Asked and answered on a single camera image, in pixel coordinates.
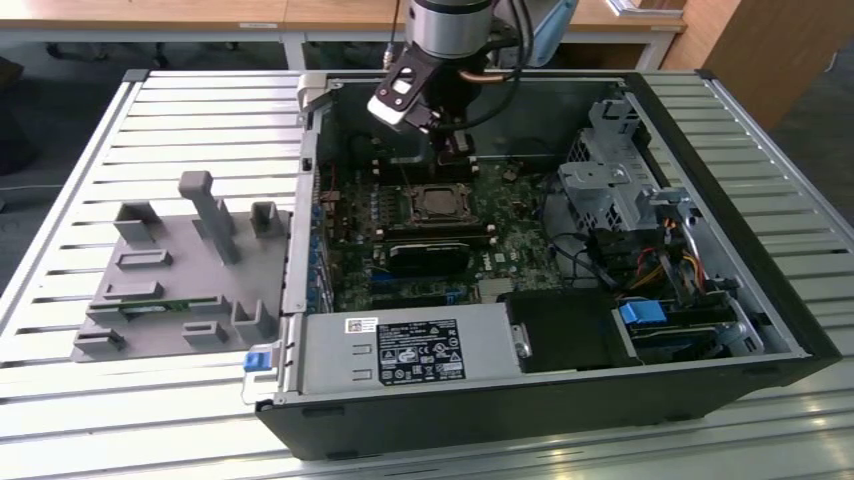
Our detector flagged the metal socket cover frame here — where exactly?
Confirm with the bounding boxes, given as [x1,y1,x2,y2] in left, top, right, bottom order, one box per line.
[413,185,477,222]

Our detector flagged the CPU socket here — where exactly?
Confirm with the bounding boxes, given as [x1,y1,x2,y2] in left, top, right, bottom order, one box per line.
[410,183,479,225]

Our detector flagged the pale blue teach pendant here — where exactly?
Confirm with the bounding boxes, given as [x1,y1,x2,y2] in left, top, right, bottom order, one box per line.
[526,0,579,66]

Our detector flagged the silver drive cage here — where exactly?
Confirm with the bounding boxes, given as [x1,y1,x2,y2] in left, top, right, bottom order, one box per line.
[557,98,669,236]

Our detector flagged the stack of white papers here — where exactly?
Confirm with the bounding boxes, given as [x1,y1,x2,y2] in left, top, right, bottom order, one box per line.
[603,0,689,19]

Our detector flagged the green motherboard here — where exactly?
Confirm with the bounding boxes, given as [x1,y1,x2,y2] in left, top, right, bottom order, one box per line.
[316,157,569,311]

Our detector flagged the black graphics card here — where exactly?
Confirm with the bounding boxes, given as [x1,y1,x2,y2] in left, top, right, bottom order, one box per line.
[386,242,473,279]

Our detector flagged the silver chipset heatsink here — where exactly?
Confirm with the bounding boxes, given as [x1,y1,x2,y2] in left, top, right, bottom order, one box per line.
[478,278,519,302]

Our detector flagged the wooden cabinet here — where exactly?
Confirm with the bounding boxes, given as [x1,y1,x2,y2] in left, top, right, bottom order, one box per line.
[659,0,854,132]

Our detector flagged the black plastic shroud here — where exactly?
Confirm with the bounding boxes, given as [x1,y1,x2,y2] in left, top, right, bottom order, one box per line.
[497,289,642,374]

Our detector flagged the blue disk carrier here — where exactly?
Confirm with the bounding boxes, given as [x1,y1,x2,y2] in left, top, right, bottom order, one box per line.
[618,298,669,331]

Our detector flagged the grey parts rack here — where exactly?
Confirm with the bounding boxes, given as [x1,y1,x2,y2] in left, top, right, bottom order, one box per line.
[70,169,295,364]

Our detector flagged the silver power supply unit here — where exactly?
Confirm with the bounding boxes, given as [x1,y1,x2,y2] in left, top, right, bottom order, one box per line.
[272,302,529,406]

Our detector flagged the green RAM stick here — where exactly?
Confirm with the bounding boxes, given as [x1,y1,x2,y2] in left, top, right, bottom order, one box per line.
[119,297,219,316]

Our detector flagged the black PC case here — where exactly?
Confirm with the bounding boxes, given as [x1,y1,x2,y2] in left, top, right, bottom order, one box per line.
[255,69,844,462]

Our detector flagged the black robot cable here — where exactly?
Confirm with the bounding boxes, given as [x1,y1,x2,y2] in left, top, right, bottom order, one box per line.
[459,0,535,129]

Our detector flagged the wooden desk white frame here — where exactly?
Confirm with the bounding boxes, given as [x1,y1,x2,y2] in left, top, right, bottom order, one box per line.
[0,0,306,46]
[283,0,689,71]

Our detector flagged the black data wire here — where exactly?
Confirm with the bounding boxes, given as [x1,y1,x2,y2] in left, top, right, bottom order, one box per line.
[547,233,606,289]

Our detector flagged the yellow orange power wires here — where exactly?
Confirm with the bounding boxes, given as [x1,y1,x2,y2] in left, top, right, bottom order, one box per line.
[633,249,709,292]

